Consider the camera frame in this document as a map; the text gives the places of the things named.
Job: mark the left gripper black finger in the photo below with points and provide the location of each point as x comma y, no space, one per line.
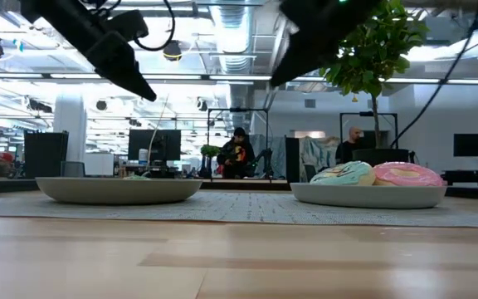
118,62

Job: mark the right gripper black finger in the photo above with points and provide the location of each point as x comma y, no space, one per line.
305,54

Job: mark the large mint frosted donut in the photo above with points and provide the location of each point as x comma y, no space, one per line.
342,174

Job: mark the large pink frosted donut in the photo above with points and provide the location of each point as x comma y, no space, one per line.
409,174

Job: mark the background black robot arm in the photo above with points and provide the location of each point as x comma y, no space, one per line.
266,162

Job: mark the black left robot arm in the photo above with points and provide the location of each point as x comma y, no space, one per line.
44,5

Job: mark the green leafy plant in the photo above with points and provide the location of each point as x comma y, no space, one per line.
376,50

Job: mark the black desk monitor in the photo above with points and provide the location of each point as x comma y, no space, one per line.
156,145

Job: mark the white cup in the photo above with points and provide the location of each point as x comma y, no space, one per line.
142,155

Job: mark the painted grey-blue tarp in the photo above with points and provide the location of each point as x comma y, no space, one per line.
318,155

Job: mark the black cabinet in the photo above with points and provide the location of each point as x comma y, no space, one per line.
292,160

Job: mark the grey office chair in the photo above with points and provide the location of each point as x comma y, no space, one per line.
73,169

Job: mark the black upright panel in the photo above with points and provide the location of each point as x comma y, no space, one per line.
46,153

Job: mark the black plant pot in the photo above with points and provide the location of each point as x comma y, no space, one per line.
380,155

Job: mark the small green background plant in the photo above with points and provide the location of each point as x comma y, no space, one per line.
209,150

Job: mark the olive green round plate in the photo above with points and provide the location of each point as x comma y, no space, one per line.
118,193

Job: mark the grey-blue round plate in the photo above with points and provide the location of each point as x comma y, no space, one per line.
367,197

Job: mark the grey woven placemat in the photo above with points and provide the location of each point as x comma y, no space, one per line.
239,212

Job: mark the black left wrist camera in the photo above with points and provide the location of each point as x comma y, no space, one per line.
127,25

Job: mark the black aluminium table frame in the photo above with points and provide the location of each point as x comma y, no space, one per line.
6,185

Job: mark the black wall monitor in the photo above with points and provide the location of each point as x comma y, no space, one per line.
471,145

